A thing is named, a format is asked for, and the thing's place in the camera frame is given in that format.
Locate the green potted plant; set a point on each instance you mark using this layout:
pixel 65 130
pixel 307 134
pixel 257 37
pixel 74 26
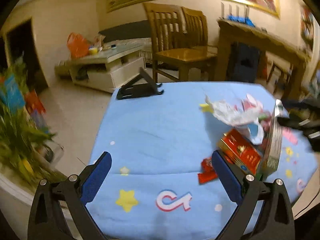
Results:
pixel 21 139

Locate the blue cartoon tablecloth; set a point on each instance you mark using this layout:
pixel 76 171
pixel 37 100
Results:
pixel 157 145

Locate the wooden dining table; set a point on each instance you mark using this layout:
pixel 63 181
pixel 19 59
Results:
pixel 233 32

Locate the black phone stand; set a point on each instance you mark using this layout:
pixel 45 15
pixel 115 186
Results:
pixel 142 85

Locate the white tissue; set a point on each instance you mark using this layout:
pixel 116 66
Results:
pixel 246 119

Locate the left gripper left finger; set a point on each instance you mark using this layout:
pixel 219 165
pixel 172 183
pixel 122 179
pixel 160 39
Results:
pixel 47 221

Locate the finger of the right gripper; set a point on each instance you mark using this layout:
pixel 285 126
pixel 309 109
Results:
pixel 310 128
pixel 311 104

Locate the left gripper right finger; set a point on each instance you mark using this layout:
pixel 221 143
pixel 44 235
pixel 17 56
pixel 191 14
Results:
pixel 263 209

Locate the red cigarette pack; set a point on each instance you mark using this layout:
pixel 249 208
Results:
pixel 240 151

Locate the blue plastic stool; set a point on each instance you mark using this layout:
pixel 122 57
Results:
pixel 243 63

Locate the black wifi router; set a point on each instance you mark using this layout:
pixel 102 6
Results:
pixel 230 11

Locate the front wooden chair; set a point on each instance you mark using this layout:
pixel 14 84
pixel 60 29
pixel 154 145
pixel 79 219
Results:
pixel 170 56

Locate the wooden chair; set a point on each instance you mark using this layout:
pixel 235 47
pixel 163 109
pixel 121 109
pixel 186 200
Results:
pixel 170 56
pixel 196 36

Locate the white coffee table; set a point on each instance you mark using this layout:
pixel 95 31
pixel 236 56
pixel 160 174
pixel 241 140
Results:
pixel 106 70

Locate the orange plastic bag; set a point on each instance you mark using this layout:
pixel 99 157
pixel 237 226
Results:
pixel 77 45

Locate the blue gift box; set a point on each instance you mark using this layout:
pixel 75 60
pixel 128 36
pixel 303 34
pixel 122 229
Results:
pixel 11 95

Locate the red gift box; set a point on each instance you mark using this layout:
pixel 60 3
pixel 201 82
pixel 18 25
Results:
pixel 33 103

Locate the dark sofa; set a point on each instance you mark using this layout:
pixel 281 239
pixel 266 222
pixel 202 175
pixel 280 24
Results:
pixel 127 31

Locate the red snack wrapper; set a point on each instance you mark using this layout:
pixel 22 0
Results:
pixel 207 173

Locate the blue plastic bag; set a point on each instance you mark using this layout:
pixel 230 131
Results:
pixel 242 20

